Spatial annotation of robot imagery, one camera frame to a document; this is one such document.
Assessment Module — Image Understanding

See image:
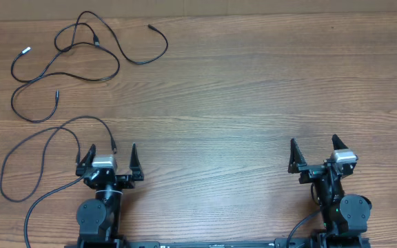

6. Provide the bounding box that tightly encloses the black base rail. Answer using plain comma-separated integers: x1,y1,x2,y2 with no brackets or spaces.
64,238,371,248

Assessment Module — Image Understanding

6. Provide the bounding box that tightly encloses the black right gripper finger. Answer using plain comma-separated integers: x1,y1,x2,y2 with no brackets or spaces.
332,134,348,150
288,138,307,173

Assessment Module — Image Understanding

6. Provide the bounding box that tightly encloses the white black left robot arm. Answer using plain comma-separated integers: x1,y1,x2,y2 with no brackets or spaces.
76,145,144,248

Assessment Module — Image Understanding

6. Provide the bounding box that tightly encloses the black thick cable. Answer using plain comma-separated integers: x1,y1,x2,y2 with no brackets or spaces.
0,115,118,203

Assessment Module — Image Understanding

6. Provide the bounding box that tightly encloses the black thin cable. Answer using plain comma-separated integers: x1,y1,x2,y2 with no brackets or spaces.
10,41,121,124

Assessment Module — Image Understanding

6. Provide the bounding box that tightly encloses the brown cardboard back board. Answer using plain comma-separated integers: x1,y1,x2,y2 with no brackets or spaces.
0,0,397,21

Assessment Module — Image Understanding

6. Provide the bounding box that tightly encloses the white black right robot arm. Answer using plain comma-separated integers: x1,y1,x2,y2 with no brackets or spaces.
285,135,372,248

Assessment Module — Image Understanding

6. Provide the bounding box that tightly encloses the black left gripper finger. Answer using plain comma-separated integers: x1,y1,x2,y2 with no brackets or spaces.
129,143,144,181
75,144,96,176

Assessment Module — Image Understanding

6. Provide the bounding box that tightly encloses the black USB-A cable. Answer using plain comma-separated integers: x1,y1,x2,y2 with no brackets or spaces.
53,10,170,65

